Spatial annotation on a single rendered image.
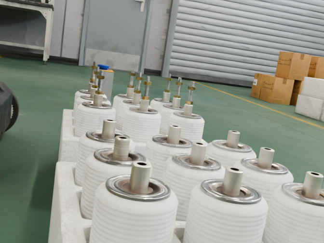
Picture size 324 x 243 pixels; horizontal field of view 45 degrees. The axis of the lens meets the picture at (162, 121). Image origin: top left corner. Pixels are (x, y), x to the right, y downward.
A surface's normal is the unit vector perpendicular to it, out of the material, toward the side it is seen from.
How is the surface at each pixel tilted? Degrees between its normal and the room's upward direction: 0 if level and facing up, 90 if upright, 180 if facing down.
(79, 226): 0
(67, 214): 0
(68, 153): 90
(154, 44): 90
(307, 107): 90
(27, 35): 90
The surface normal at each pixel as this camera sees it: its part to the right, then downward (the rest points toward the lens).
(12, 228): 0.14, -0.97
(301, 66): 0.26, 0.21
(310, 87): -0.95, -0.09
